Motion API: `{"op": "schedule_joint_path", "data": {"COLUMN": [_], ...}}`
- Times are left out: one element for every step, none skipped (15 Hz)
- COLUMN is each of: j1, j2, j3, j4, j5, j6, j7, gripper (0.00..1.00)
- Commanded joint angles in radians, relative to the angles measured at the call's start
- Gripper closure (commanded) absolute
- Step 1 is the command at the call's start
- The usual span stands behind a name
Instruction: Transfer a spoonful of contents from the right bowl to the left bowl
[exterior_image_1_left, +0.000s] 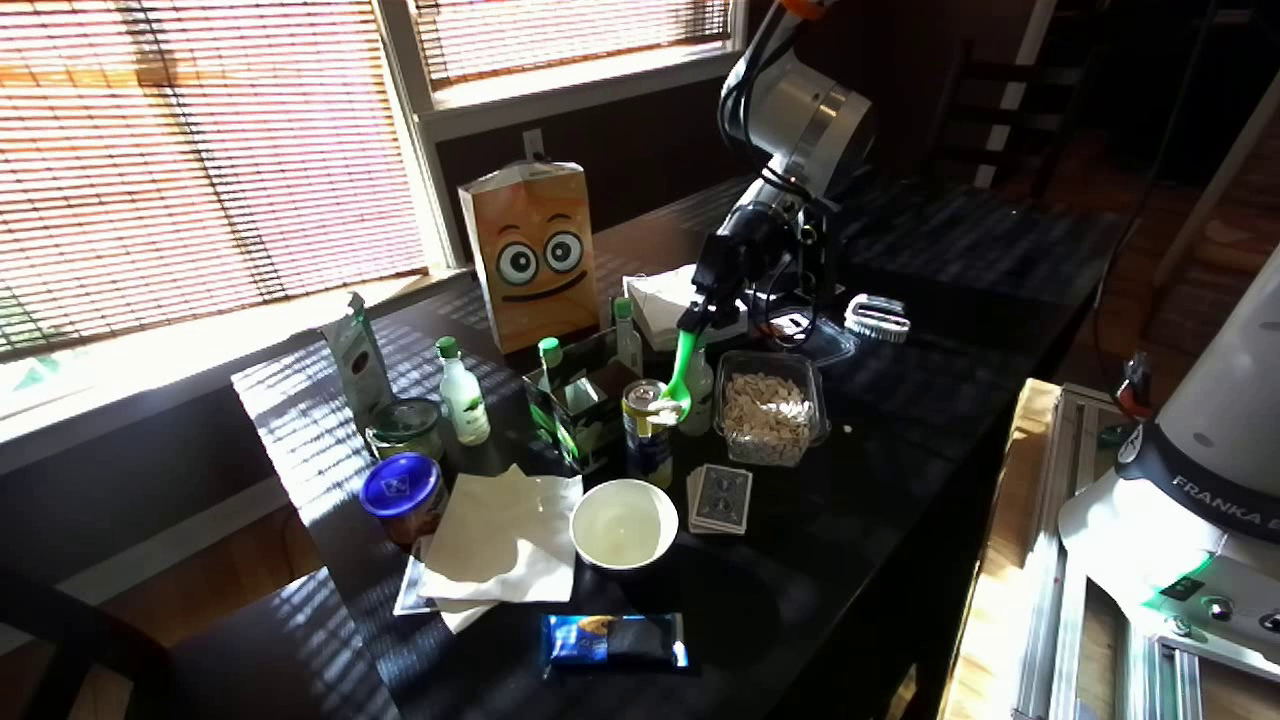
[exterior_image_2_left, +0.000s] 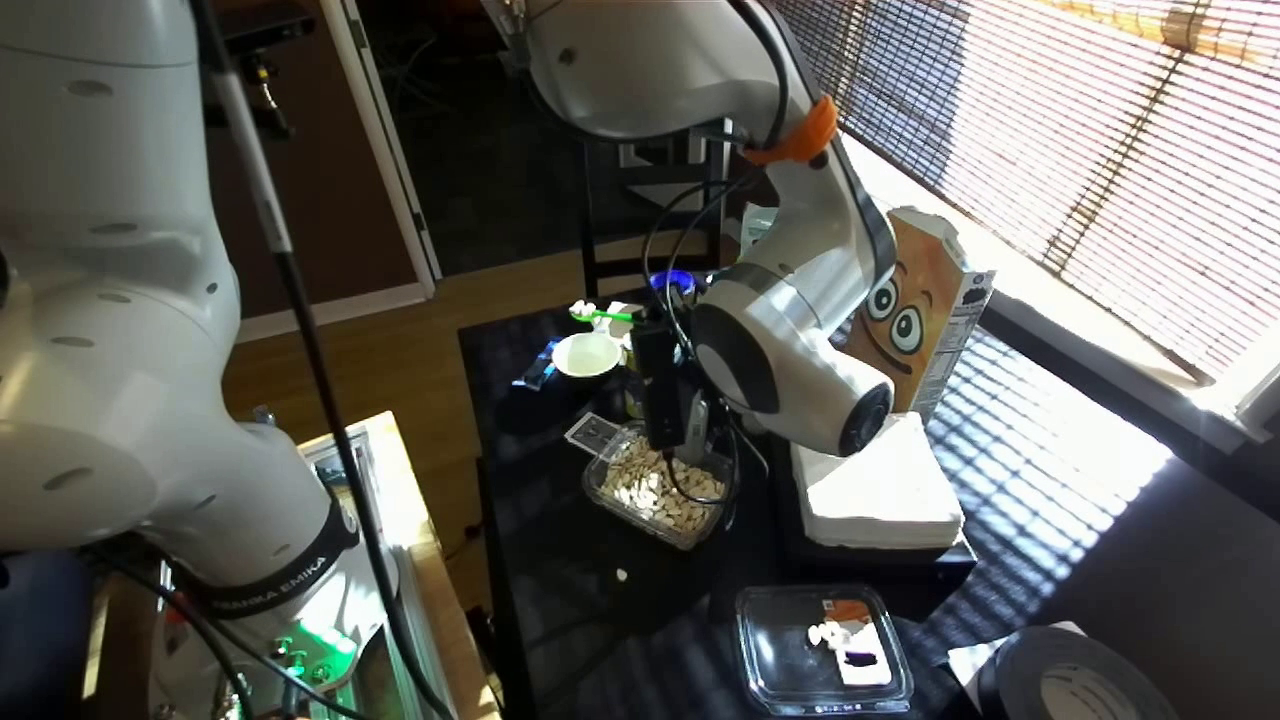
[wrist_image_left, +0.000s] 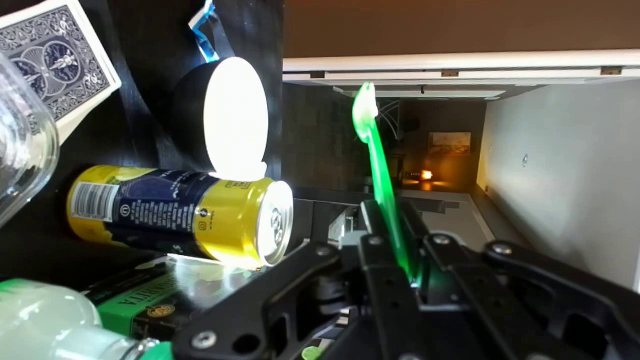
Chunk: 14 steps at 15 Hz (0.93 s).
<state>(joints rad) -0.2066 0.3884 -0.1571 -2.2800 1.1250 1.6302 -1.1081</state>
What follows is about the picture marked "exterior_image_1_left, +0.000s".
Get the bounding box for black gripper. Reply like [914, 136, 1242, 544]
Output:
[677, 175, 821, 340]

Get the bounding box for green plastic spoon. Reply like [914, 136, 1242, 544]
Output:
[657, 323, 709, 425]

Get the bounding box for white round bowl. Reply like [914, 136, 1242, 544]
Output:
[567, 476, 685, 576]

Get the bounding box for white napkin stack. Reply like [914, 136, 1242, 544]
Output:
[619, 260, 714, 358]

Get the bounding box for clear bottle green cap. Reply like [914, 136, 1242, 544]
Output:
[607, 292, 649, 381]

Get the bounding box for clear bag of snacks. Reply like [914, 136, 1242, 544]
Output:
[720, 367, 817, 455]

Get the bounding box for clear container with seeds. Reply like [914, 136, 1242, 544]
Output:
[714, 350, 827, 471]

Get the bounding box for playing card deck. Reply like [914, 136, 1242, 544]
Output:
[685, 461, 762, 541]

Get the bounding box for brown paper bag with face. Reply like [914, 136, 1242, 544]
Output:
[458, 157, 607, 361]

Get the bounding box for white bottle green cap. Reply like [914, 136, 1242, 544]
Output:
[436, 332, 497, 451]

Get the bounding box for white paper sheets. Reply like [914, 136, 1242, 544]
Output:
[388, 465, 590, 642]

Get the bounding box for narrow window blind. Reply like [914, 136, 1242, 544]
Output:
[405, 0, 742, 93]

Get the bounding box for small glass jar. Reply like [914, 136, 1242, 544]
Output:
[367, 396, 449, 461]

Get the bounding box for blue snack packet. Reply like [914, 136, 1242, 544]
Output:
[542, 608, 698, 675]

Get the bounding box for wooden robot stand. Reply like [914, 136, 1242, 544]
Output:
[935, 378, 1280, 720]

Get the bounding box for wide window blind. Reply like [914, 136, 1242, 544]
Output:
[0, 0, 432, 361]

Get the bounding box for black wooden chair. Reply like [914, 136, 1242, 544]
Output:
[0, 564, 184, 720]

